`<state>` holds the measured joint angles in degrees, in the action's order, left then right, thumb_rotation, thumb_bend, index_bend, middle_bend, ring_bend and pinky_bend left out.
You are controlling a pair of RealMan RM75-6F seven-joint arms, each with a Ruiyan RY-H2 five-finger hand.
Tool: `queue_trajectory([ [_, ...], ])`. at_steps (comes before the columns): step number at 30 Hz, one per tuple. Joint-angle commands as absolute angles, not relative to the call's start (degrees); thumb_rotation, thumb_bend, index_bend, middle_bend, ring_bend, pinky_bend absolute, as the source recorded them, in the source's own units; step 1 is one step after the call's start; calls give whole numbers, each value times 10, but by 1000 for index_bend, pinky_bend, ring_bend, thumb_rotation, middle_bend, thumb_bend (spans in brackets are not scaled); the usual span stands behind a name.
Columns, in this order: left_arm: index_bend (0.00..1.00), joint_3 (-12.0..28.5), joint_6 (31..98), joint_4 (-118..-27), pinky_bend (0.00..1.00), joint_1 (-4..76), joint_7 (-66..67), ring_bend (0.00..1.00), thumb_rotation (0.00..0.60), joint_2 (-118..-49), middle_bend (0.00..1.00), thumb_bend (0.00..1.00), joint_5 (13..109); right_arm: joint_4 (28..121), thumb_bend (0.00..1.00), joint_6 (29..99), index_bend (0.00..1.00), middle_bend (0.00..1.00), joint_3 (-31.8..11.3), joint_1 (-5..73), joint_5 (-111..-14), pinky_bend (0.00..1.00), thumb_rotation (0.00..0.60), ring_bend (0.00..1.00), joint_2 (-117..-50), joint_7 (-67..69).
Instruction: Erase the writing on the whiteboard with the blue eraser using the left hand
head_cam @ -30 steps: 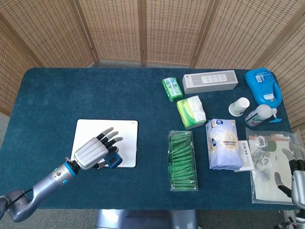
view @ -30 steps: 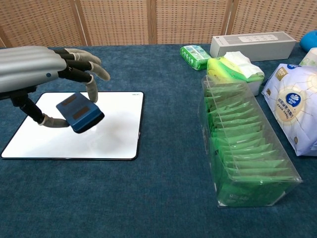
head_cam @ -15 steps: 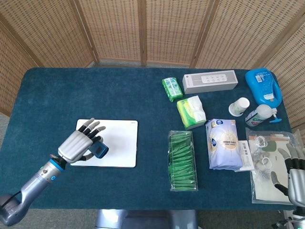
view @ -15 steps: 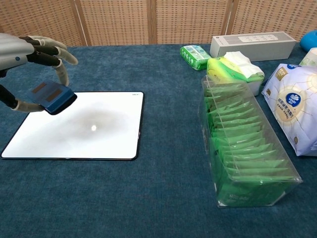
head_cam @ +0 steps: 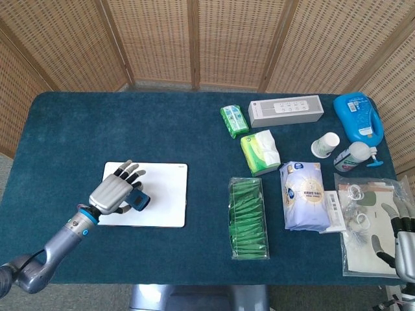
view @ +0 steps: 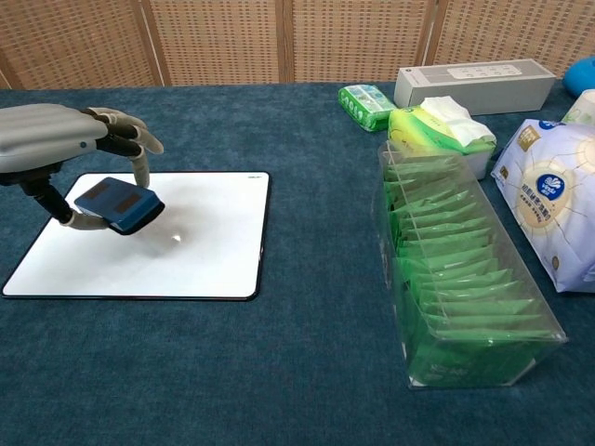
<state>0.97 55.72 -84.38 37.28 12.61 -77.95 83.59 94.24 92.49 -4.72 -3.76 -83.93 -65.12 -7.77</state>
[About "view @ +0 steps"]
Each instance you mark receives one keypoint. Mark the rattan wooden folding screen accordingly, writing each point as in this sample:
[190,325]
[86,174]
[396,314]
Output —
[223,42]

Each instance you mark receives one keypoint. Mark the lavender white tissue pack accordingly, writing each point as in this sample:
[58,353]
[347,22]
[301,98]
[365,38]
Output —
[548,195]

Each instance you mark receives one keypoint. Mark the dark teal tablecloth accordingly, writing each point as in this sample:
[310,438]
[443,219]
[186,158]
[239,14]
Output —
[297,371]

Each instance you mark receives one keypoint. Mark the clear box of green sachets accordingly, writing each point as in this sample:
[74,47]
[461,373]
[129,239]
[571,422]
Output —
[465,279]

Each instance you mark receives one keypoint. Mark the yellow-green open tissue pack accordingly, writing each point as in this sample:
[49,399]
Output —
[418,125]

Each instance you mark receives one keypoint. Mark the green pocket tissue pack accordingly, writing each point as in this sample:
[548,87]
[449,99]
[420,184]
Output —
[360,104]

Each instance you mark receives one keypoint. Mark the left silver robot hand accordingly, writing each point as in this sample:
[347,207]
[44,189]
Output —
[42,135]

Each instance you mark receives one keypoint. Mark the white dry-erase board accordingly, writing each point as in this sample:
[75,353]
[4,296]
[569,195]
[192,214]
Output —
[223,260]

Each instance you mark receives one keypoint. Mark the grey power strip box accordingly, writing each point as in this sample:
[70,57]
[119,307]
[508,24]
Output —
[465,93]

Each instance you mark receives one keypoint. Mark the blue detergent bottle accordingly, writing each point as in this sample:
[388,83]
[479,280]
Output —
[581,76]

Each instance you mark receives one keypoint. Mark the blue whiteboard eraser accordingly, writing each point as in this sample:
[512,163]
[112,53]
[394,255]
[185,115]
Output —
[116,204]

